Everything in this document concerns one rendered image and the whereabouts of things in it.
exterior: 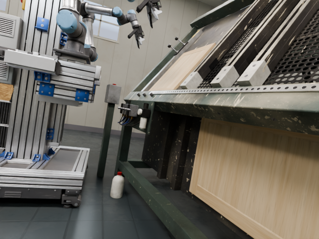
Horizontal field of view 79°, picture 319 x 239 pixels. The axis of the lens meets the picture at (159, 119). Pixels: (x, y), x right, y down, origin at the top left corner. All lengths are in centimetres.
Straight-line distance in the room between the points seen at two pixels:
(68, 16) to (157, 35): 417
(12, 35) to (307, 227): 193
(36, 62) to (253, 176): 135
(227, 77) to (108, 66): 424
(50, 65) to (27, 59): 12
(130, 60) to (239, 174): 441
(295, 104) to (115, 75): 459
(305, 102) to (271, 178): 42
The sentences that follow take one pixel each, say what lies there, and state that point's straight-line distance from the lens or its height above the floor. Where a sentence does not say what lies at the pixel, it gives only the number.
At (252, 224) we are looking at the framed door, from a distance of 109.
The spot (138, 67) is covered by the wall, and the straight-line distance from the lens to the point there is 514.
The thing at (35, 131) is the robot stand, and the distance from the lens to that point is 174.
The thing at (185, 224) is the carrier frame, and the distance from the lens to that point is 117.
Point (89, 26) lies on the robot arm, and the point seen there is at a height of 147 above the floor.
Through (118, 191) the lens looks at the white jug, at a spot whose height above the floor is 6.
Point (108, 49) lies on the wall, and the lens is 514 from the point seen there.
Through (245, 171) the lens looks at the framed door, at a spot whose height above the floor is 52.
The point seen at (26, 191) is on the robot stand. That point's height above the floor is 11.
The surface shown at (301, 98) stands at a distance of 72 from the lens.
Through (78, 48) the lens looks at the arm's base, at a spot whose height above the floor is 109.
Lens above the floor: 74
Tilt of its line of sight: 2 degrees down
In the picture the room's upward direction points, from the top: 9 degrees clockwise
